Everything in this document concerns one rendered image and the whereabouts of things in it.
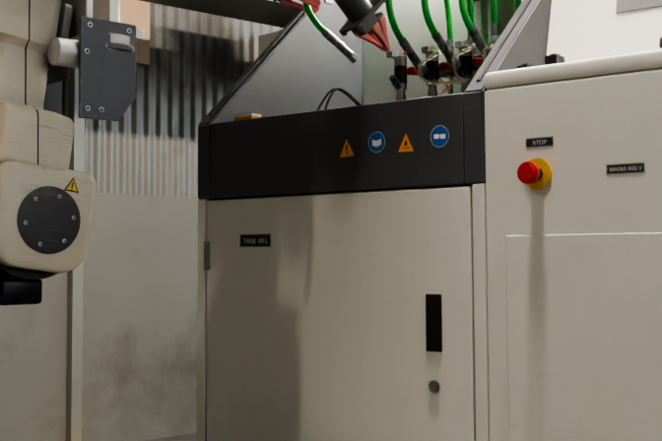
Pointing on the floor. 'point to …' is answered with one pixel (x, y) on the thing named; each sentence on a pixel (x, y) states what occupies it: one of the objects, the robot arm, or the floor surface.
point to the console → (578, 227)
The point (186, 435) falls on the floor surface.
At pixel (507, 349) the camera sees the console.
